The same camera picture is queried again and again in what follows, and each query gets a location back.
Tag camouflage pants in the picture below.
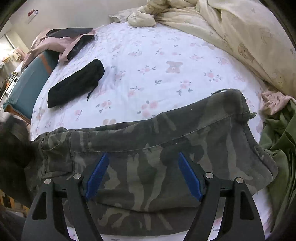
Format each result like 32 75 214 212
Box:
25 89 278 237

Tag green garment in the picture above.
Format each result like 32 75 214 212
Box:
259 101 295 229

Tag pink ruffled cloth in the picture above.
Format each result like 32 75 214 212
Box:
260 89 295 115

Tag folded black garment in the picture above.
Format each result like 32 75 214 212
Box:
47 59 105 108

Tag white floral bed sheet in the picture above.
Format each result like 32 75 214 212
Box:
30 22 273 240

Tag pink and black jacket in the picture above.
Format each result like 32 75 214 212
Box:
22 28 96 70

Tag cream bear print duvet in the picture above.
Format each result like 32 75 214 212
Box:
128 0 295 97

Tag pillow with floral case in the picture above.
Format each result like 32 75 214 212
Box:
109 8 137 23

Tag red white wall sticker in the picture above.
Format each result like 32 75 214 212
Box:
27 9 39 24

